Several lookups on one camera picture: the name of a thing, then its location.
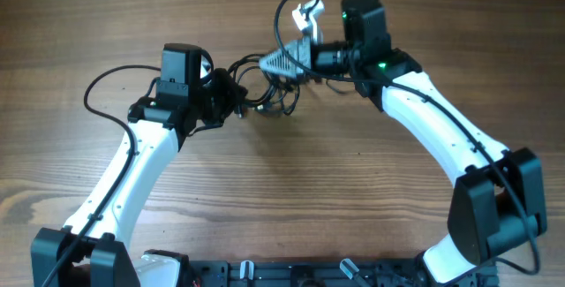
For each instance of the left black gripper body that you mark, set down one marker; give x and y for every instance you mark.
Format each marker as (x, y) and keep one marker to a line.
(219, 95)

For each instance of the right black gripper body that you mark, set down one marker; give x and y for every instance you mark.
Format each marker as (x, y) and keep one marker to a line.
(308, 50)

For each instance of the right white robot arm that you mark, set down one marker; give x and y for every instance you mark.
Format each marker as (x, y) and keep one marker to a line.
(498, 200)

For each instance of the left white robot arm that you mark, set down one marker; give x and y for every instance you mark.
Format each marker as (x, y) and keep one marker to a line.
(92, 247)

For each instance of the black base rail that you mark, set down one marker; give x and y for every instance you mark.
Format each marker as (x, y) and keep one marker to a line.
(380, 273)

